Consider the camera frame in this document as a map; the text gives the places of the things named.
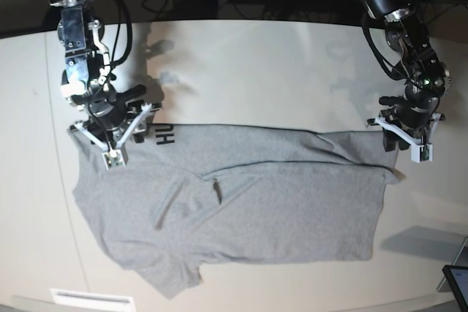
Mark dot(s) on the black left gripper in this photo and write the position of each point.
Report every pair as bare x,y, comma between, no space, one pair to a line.
413,116

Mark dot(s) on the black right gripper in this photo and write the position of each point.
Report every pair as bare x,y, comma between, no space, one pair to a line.
110,113

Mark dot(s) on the grey T-shirt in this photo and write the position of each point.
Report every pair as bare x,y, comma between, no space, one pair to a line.
216,194

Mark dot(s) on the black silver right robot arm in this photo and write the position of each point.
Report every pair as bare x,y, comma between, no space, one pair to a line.
89,62

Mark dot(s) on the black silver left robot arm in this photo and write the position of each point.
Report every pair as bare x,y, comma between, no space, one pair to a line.
419,67

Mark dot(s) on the grey tablet stand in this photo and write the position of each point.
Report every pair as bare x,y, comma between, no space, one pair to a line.
460,259

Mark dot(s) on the black tablet screen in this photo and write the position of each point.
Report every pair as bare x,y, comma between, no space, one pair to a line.
457,284

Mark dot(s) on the white label strip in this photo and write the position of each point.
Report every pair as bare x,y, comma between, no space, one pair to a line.
101,302

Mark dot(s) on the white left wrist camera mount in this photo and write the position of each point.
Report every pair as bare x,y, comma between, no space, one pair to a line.
420,149

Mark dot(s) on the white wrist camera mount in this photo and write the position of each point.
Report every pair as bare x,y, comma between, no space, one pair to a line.
420,149
115,155

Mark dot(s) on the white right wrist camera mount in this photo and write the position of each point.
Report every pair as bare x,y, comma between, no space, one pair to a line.
115,155

